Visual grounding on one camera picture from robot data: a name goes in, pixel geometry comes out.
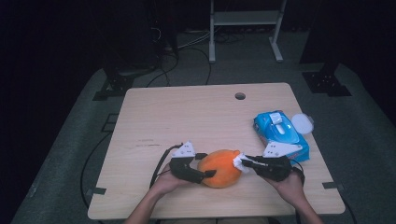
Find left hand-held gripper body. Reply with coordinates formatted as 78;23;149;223
168;140;207;185

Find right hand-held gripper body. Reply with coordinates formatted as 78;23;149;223
251;141;304;183

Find orange plush toy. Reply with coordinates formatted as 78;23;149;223
196;148;243;189

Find white wet wipe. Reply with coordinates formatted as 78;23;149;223
233;152;252;174

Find blue wet wipes pack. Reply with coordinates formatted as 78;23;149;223
252;109;315;162

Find person's left hand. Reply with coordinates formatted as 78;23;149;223
150;163;185;198

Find person's right hand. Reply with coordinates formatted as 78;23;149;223
267;172;306;207

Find black tape strip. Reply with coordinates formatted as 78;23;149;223
85;187;107;196
321;181;346;190

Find black floor tape marking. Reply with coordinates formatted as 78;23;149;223
101;113;120;133

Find black stand base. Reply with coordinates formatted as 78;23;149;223
92;68;157;102
302;61;353;97

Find white metal stand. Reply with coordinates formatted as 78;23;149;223
208;0;288;64

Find left hand-held gripper cable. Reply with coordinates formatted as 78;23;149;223
148;143;185;189

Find black floor cable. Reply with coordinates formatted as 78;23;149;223
79;132;112;211
341;198;359;224
186;46;213;86
146;46;180;88

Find white floor cables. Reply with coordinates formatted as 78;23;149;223
178;29;213;49

